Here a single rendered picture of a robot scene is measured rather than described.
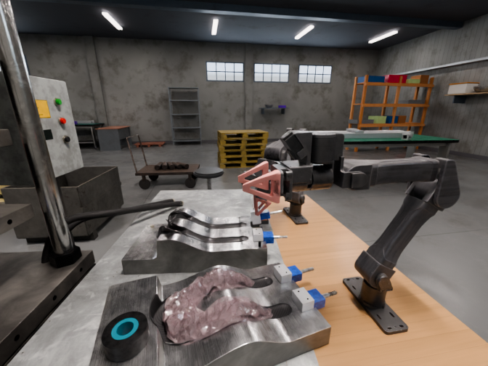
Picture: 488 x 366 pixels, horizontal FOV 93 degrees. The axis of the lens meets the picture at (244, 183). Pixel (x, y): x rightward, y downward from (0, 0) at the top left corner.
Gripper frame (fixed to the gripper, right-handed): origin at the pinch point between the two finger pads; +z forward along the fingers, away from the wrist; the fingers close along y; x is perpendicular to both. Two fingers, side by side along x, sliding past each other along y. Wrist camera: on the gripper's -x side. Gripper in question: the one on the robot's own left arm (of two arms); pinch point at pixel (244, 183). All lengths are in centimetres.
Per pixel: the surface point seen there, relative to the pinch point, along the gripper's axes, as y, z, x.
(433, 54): -699, -772, -171
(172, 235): -25.7, 21.3, 25.3
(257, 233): -25.2, -8.5, 28.0
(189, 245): -22.6, 15.5, 27.9
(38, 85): -62, 70, -26
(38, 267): -37, 73, 39
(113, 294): -3.5, 33.0, 27.4
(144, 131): -970, 251, 60
